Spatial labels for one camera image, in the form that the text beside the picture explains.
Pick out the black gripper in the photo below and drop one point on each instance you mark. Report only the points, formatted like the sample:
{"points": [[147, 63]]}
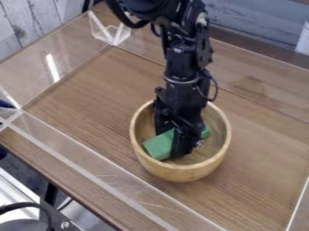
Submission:
{"points": [[178, 105]]}

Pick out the green rectangular block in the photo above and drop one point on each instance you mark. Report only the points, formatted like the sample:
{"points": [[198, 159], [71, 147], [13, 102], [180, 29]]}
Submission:
{"points": [[158, 145]]}

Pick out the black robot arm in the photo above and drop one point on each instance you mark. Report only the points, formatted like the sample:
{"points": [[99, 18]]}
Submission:
{"points": [[179, 22]]}

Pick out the brown wooden bowl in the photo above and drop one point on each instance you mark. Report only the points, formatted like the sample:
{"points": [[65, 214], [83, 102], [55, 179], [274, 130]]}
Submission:
{"points": [[179, 170]]}

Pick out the clear acrylic tray wall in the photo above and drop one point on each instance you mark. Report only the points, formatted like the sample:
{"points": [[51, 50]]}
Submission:
{"points": [[77, 89]]}

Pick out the black metal bracket with screw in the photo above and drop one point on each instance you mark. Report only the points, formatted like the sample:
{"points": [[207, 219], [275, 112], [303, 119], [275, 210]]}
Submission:
{"points": [[60, 222]]}

